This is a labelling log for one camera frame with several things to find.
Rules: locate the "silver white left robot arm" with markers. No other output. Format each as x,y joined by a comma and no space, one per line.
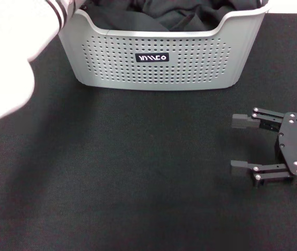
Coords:
4,60

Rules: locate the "grey perforated plastic storage basket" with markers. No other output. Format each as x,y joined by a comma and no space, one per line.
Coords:
195,62

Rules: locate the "black tablecloth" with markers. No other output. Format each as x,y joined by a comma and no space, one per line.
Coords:
138,183

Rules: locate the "black crumpled cloth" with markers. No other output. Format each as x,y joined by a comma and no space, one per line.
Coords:
148,15

